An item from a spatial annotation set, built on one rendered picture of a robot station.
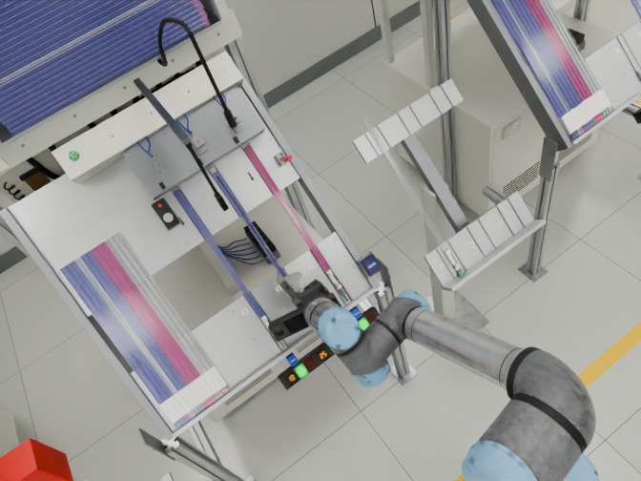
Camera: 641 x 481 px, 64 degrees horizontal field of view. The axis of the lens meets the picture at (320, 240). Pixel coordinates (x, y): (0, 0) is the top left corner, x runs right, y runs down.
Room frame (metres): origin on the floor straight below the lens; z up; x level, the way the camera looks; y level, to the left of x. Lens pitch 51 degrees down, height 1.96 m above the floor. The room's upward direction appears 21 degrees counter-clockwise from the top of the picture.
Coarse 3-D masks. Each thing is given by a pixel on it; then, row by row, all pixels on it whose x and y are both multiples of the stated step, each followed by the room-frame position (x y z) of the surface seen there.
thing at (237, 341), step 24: (336, 240) 0.90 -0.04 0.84; (288, 264) 0.87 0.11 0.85; (312, 264) 0.86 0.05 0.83; (336, 264) 0.85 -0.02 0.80; (264, 288) 0.83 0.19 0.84; (336, 288) 0.80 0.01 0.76; (360, 288) 0.79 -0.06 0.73; (240, 312) 0.79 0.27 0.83; (264, 312) 0.78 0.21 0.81; (288, 312) 0.77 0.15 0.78; (216, 336) 0.76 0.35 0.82; (240, 336) 0.75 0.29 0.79; (264, 336) 0.74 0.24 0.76; (216, 360) 0.71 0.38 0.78; (240, 360) 0.70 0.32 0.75; (264, 360) 0.69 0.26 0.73
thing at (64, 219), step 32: (224, 160) 1.09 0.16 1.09; (64, 192) 1.08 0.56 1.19; (96, 192) 1.07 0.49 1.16; (128, 192) 1.06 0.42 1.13; (192, 192) 1.04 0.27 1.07; (224, 192) 1.03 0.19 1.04; (256, 192) 1.02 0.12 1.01; (32, 224) 1.03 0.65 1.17; (64, 224) 1.02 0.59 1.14; (96, 224) 1.01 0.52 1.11; (128, 224) 1.00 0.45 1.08; (160, 224) 0.99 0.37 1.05; (192, 224) 0.98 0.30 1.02; (224, 224) 0.97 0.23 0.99; (64, 256) 0.96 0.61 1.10; (160, 256) 0.93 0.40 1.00
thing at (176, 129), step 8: (136, 80) 1.16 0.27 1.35; (144, 88) 1.12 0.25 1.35; (152, 96) 1.07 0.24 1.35; (152, 104) 1.04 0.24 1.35; (160, 104) 1.03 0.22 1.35; (160, 112) 1.00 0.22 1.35; (168, 120) 0.96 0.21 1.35; (176, 128) 0.92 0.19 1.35; (184, 136) 0.88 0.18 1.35; (184, 144) 0.87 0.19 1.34
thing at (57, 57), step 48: (0, 0) 1.10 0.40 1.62; (48, 0) 1.12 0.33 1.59; (96, 0) 1.15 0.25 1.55; (144, 0) 1.17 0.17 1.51; (192, 0) 1.20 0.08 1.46; (0, 48) 1.08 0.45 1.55; (48, 48) 1.11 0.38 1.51; (96, 48) 1.13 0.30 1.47; (144, 48) 1.16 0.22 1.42; (0, 96) 1.06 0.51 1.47; (48, 96) 1.09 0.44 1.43
